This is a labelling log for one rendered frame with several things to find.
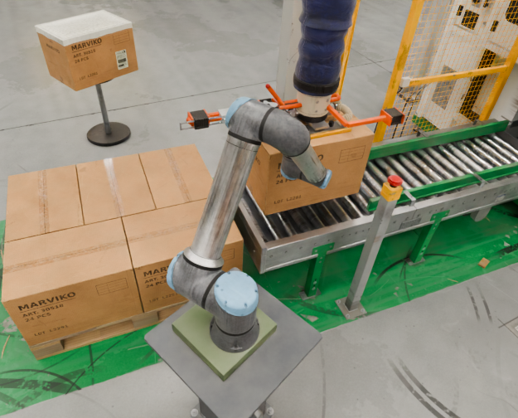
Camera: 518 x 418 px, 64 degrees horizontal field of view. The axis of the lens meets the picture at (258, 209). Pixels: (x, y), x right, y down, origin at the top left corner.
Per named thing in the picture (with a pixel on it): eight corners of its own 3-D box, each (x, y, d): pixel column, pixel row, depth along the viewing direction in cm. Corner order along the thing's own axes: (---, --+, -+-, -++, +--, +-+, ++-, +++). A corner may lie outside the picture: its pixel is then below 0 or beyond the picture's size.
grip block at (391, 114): (392, 115, 207) (394, 106, 204) (403, 123, 201) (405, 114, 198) (378, 118, 205) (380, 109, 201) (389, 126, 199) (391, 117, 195)
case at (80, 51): (75, 91, 324) (62, 40, 297) (49, 75, 343) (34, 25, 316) (138, 70, 359) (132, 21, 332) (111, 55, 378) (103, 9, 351)
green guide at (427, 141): (495, 123, 335) (500, 114, 329) (505, 130, 328) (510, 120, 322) (322, 159, 285) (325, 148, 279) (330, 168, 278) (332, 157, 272)
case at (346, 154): (325, 155, 267) (336, 98, 240) (358, 192, 240) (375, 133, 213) (238, 172, 248) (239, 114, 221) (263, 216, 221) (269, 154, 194)
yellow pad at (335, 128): (341, 122, 220) (343, 114, 217) (351, 131, 214) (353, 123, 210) (284, 133, 210) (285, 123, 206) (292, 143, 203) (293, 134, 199)
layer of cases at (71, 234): (197, 187, 320) (194, 143, 293) (241, 284, 254) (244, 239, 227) (28, 221, 283) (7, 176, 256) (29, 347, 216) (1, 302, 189)
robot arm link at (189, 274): (196, 314, 143) (269, 105, 123) (157, 290, 149) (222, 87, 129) (218, 301, 156) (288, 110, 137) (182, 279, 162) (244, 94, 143)
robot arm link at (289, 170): (297, 185, 186) (302, 162, 178) (275, 175, 190) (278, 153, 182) (307, 175, 192) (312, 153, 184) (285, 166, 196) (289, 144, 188)
